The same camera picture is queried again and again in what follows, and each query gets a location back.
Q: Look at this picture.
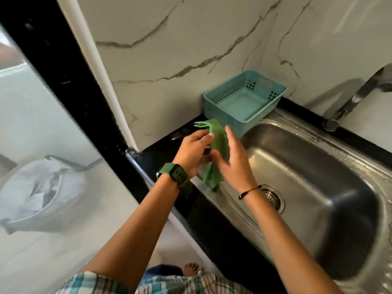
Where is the person's right hand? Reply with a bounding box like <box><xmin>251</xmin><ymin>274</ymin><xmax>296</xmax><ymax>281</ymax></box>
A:
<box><xmin>209</xmin><ymin>125</ymin><xmax>259</xmax><ymax>193</ymax></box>

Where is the person's left hand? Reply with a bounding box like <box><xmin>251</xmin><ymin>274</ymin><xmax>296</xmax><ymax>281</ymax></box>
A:
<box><xmin>171</xmin><ymin>129</ymin><xmax>215</xmax><ymax>178</ymax></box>

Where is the green cleaning cloth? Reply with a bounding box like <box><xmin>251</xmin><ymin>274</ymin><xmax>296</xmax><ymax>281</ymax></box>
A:
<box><xmin>193</xmin><ymin>118</ymin><xmax>231</xmax><ymax>192</ymax></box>

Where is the person's left forearm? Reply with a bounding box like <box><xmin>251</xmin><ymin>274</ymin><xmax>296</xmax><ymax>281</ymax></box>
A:
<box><xmin>78</xmin><ymin>177</ymin><xmax>181</xmax><ymax>293</ymax></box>

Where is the person's right forearm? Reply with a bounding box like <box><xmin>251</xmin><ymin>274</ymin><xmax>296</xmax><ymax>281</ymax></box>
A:
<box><xmin>243</xmin><ymin>186</ymin><xmax>345</xmax><ymax>294</ymax></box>

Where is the metal sink drain flange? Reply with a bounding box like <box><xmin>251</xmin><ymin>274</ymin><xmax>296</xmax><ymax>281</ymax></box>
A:
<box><xmin>260</xmin><ymin>184</ymin><xmax>286</xmax><ymax>215</ymax></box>

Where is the stainless steel sink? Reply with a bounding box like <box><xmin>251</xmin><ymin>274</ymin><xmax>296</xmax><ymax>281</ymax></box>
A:
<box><xmin>189</xmin><ymin>107</ymin><xmax>392</xmax><ymax>294</ymax></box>

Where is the person's right foot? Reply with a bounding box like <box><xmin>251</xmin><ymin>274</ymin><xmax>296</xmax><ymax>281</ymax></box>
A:
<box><xmin>183</xmin><ymin>262</ymin><xmax>205</xmax><ymax>278</ymax></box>

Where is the teal plastic basket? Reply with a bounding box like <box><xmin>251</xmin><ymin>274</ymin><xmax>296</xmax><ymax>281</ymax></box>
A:
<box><xmin>203</xmin><ymin>69</ymin><xmax>288</xmax><ymax>139</ymax></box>

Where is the plaid shirt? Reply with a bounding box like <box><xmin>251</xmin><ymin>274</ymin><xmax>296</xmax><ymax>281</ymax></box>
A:
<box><xmin>55</xmin><ymin>271</ymin><xmax>255</xmax><ymax>294</ymax></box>

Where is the white corner trim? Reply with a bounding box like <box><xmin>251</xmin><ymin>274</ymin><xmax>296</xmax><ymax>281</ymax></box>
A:
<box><xmin>55</xmin><ymin>0</ymin><xmax>140</xmax><ymax>152</ymax></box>

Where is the chrome faucet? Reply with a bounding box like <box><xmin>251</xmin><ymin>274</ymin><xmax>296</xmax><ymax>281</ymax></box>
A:
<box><xmin>323</xmin><ymin>62</ymin><xmax>392</xmax><ymax>132</ymax></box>

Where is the black granite side slab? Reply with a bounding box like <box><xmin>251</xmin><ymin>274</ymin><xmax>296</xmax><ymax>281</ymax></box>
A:
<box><xmin>0</xmin><ymin>0</ymin><xmax>151</xmax><ymax>209</ymax></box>

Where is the white waste bin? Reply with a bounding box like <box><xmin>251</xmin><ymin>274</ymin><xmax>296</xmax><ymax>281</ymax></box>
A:
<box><xmin>0</xmin><ymin>154</ymin><xmax>105</xmax><ymax>236</ymax></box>

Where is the green strap smartwatch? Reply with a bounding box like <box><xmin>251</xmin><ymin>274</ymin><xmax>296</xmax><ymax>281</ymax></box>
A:
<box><xmin>155</xmin><ymin>163</ymin><xmax>194</xmax><ymax>198</ymax></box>

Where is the black bead bracelet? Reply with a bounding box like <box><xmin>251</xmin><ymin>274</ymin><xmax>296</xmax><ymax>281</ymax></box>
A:
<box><xmin>238</xmin><ymin>185</ymin><xmax>263</xmax><ymax>201</ymax></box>

